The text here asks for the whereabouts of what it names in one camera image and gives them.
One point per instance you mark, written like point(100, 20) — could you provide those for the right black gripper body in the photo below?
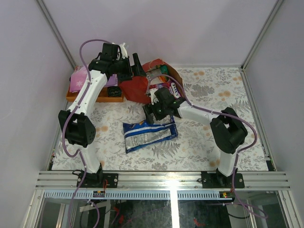
point(161, 109)

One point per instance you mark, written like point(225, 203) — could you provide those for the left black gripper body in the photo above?
point(129, 69)

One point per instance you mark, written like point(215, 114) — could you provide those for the red paper bag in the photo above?
point(135, 89)

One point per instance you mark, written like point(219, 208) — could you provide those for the blue Doritos chip bag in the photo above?
point(142, 134)

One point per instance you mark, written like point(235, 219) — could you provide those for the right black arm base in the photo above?
point(216, 180)

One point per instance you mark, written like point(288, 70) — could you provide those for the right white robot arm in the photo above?
point(227, 129)

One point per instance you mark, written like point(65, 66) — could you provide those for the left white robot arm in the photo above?
point(78, 132)

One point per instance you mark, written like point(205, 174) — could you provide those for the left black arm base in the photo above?
point(97, 180)

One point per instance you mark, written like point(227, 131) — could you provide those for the white Fox's candy bag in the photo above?
point(171, 86)

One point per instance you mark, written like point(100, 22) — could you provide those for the green snack packet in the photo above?
point(164, 70)

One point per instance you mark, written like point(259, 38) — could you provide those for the dark floral cloth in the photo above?
point(114, 91)

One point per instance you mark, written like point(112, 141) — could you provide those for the purple plastic package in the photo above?
point(79, 75)

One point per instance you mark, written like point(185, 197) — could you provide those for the floral table mat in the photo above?
point(194, 148)

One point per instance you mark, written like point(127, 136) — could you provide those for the orange wooden tray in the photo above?
point(102, 97)

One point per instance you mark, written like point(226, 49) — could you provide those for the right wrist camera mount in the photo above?
point(152, 94)

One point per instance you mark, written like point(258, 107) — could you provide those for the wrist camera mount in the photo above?
point(152, 94)
point(118, 52)

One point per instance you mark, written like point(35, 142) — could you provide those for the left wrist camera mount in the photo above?
point(118, 52)

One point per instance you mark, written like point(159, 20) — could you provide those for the aluminium front rail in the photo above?
point(157, 180)

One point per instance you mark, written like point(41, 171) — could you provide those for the blue white cable duct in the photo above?
point(136, 194)

